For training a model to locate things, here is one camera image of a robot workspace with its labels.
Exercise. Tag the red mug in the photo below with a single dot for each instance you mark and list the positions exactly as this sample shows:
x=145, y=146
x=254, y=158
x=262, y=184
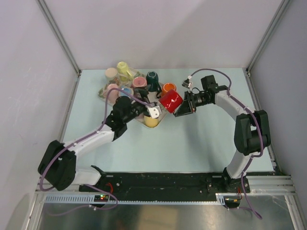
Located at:
x=171, y=101

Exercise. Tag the orange mug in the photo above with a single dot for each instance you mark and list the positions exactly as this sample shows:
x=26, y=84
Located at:
x=167, y=87

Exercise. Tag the pink octagonal mug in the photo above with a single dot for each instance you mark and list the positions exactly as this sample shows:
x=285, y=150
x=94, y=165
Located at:
x=112, y=90

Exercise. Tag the beige mug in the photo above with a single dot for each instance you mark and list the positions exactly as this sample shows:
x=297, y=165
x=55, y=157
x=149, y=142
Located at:
x=111, y=74

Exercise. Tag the leaf pattern serving tray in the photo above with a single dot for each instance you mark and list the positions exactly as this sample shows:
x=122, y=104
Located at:
x=152, y=96

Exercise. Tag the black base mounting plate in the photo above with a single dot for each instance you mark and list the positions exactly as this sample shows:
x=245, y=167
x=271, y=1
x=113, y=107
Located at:
x=168, y=187

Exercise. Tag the blue butterfly mug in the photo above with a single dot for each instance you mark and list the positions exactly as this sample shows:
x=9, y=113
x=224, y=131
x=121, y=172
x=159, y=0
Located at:
x=125, y=91

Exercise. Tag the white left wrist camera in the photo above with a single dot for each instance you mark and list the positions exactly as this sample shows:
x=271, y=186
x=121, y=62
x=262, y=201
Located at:
x=154, y=112

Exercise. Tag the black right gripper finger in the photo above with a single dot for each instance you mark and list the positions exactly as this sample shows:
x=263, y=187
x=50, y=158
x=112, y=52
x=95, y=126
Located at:
x=183, y=109
x=187, y=96

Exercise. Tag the pale yellow green mug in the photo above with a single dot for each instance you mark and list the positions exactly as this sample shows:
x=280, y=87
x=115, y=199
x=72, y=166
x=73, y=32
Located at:
x=124, y=72

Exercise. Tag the grey slotted cable duct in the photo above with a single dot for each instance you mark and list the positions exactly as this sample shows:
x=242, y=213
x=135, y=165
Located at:
x=96, y=199

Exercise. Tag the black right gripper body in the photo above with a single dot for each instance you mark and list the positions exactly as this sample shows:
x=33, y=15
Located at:
x=200, y=99

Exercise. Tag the pink face pattern mug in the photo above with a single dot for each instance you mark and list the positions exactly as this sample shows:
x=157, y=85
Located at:
x=138, y=82

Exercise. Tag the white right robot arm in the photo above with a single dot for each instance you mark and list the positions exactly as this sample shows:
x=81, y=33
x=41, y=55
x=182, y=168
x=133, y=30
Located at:
x=252, y=131

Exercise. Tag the dark green mug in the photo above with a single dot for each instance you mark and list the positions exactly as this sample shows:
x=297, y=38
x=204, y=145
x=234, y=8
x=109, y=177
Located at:
x=153, y=81

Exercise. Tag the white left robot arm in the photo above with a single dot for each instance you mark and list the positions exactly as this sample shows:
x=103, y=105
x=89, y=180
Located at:
x=59, y=163

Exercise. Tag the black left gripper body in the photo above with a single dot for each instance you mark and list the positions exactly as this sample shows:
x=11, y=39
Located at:
x=137, y=109

